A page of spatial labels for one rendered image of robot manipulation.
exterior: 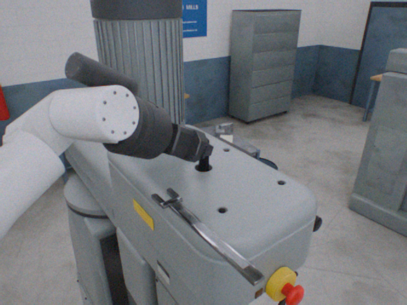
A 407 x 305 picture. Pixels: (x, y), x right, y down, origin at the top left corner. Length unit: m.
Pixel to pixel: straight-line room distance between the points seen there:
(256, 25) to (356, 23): 2.85
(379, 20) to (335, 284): 5.67
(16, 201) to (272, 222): 0.35
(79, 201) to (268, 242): 0.82
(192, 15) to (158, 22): 4.95
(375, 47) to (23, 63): 6.39
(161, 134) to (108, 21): 0.33
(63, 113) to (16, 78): 4.36
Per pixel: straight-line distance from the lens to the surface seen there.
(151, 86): 0.71
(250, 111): 5.94
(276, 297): 0.59
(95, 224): 1.13
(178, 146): 0.50
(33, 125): 0.43
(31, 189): 0.36
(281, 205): 0.55
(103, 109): 0.37
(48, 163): 0.37
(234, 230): 0.49
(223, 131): 3.34
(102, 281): 1.25
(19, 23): 4.70
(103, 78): 0.43
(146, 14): 0.68
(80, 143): 1.17
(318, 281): 3.08
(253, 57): 5.69
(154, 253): 0.72
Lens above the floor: 2.21
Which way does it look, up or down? 27 degrees down
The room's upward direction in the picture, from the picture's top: straight up
